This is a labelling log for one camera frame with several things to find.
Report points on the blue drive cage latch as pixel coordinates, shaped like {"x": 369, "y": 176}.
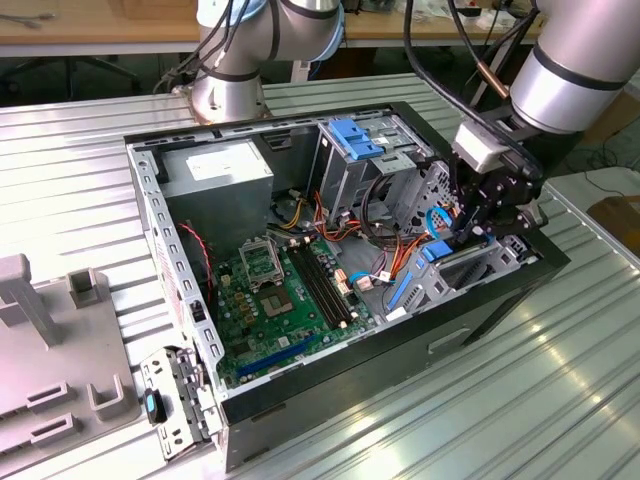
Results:
{"x": 357, "y": 142}

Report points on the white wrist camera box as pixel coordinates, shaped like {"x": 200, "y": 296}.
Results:
{"x": 477, "y": 147}

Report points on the black case fan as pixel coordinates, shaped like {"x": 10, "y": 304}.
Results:
{"x": 192, "y": 265}

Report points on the wooden desk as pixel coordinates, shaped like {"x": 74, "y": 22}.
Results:
{"x": 100, "y": 30}

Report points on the white paper label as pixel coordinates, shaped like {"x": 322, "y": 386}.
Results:
{"x": 395, "y": 314}

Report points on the blue expansion slot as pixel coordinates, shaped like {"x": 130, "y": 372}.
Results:
{"x": 275, "y": 356}

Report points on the brown cardboard box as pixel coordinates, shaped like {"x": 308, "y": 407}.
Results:
{"x": 617, "y": 220}

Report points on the black PC case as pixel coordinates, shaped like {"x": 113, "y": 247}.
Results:
{"x": 450, "y": 360}

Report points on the green motherboard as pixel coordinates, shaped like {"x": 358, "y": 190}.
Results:
{"x": 295, "y": 332}

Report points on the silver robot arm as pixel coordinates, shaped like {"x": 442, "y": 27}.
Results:
{"x": 565, "y": 85}

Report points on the metal optical drive cage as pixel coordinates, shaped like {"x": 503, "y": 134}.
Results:
{"x": 345, "y": 180}

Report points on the hard disk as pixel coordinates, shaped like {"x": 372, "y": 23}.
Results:
{"x": 437, "y": 252}

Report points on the black RAM slot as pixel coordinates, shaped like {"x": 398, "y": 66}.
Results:
{"x": 315, "y": 285}
{"x": 322, "y": 285}
{"x": 328, "y": 285}
{"x": 309, "y": 285}

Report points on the metal slot retention bracket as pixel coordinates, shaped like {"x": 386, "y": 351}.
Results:
{"x": 175, "y": 442}

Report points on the grey power supply unit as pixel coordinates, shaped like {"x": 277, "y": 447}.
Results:
{"x": 215, "y": 210}

